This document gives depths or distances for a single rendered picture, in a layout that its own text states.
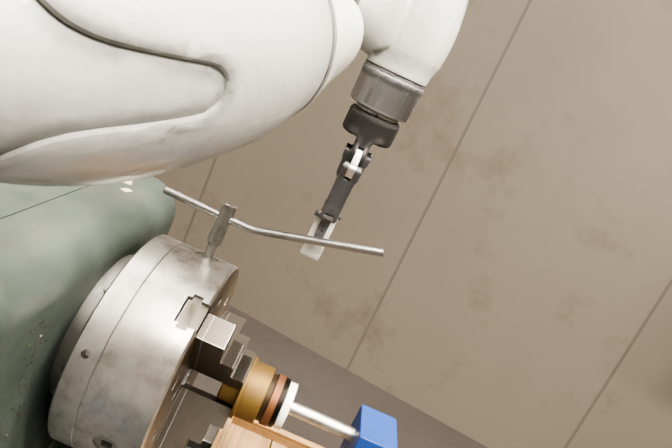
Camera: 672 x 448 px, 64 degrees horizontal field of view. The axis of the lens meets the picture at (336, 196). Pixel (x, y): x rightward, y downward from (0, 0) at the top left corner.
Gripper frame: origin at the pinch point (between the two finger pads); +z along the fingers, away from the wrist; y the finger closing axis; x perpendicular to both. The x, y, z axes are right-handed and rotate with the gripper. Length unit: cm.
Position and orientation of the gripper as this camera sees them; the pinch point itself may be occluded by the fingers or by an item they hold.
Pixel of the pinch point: (318, 236)
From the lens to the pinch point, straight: 80.7
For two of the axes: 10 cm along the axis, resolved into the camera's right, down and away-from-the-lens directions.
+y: 0.9, -2.6, 9.6
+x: -9.1, -4.2, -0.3
